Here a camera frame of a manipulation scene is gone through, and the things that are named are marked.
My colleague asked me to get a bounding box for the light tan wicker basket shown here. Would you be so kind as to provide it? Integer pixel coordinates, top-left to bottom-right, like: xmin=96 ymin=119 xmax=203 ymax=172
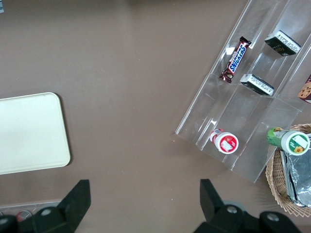
xmin=265 ymin=123 xmax=311 ymax=218

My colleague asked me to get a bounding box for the clear acrylic stepped shelf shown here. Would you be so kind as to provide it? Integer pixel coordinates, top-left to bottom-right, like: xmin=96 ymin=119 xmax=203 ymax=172
xmin=174 ymin=0 xmax=311 ymax=183

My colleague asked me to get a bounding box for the silver foil packet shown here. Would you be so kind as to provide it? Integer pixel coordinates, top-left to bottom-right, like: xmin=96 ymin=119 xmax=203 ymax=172
xmin=288 ymin=154 xmax=311 ymax=195
xmin=280 ymin=150 xmax=311 ymax=208

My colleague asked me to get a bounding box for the cream plastic tray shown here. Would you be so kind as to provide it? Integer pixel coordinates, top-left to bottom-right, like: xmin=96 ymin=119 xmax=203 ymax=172
xmin=0 ymin=92 xmax=71 ymax=175

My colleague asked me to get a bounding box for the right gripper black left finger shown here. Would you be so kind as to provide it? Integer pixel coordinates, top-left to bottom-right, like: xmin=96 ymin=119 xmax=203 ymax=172
xmin=31 ymin=179 xmax=91 ymax=233

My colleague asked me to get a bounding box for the green white yogurt bottle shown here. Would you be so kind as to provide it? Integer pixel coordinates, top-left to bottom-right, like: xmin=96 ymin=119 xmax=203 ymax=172
xmin=266 ymin=127 xmax=311 ymax=155

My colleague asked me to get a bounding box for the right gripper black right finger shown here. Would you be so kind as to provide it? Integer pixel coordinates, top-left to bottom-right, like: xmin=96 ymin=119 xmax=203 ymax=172
xmin=194 ymin=179 xmax=262 ymax=233

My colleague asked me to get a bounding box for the black and white snack box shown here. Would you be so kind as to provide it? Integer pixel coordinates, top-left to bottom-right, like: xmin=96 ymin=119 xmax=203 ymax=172
xmin=240 ymin=73 xmax=275 ymax=96
xmin=264 ymin=30 xmax=302 ymax=57

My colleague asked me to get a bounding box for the red white yogurt bottle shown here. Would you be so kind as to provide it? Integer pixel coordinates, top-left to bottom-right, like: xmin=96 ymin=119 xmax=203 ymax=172
xmin=209 ymin=128 xmax=240 ymax=154

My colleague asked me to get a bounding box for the clear acrylic bottle rack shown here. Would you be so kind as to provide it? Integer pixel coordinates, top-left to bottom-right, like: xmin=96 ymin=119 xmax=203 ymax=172
xmin=0 ymin=200 xmax=63 ymax=220

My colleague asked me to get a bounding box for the chocolate chip cookie box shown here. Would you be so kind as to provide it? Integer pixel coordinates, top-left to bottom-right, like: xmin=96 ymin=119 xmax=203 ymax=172
xmin=297 ymin=74 xmax=311 ymax=104

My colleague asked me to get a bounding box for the Snickers chocolate bar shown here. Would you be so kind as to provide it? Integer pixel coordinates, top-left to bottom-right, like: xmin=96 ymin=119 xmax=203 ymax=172
xmin=218 ymin=36 xmax=252 ymax=83

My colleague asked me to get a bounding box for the red cola bottle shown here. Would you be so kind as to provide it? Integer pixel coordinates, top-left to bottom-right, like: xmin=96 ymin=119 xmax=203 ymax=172
xmin=15 ymin=210 xmax=33 ymax=220

